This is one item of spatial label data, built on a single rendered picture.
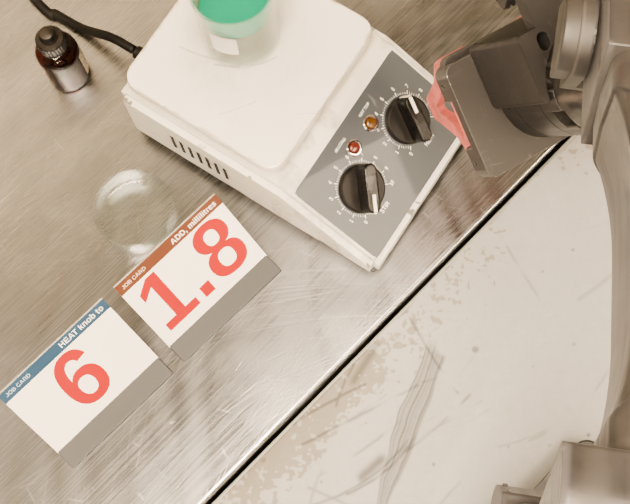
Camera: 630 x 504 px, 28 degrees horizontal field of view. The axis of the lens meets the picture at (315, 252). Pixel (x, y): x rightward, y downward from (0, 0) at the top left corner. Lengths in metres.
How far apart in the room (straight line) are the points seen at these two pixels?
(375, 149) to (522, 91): 0.20
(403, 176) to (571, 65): 0.31
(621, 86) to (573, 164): 0.39
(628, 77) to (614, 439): 0.16
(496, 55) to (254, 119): 0.20
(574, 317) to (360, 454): 0.17
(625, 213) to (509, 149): 0.22
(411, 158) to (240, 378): 0.18
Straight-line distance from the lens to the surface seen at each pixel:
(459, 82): 0.67
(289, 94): 0.80
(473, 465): 0.83
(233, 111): 0.80
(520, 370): 0.84
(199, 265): 0.84
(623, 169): 0.48
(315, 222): 0.81
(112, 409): 0.85
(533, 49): 0.63
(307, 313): 0.85
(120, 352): 0.84
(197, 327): 0.85
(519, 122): 0.67
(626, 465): 0.38
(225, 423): 0.84
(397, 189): 0.83
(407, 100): 0.81
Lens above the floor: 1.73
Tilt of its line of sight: 75 degrees down
